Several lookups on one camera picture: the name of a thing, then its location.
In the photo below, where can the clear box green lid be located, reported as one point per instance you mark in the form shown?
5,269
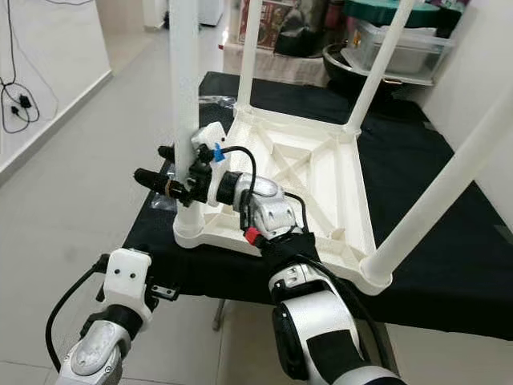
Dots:
425,44

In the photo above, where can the metal table leg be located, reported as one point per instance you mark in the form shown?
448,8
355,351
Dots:
219,314

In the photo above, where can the checked cloth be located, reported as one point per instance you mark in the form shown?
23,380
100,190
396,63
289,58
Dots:
288,68

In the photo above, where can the black tablecloth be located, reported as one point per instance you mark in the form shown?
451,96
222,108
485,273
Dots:
433,144

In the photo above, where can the white plastic table top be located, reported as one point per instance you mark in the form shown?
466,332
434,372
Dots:
321,160

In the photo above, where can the black bag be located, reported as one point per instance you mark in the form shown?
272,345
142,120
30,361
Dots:
300,28

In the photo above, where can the white appliance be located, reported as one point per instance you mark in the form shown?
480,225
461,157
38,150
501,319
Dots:
210,10

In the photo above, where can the clear tape strip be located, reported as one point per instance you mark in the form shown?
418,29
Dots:
215,100

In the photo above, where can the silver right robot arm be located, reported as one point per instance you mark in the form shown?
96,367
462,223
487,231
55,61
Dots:
321,321

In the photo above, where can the metal basin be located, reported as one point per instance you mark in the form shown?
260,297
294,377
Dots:
337,68

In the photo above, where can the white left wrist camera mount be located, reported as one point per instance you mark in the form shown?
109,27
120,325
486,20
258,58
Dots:
128,273

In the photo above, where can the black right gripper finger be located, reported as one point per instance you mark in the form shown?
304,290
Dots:
168,152
154,182

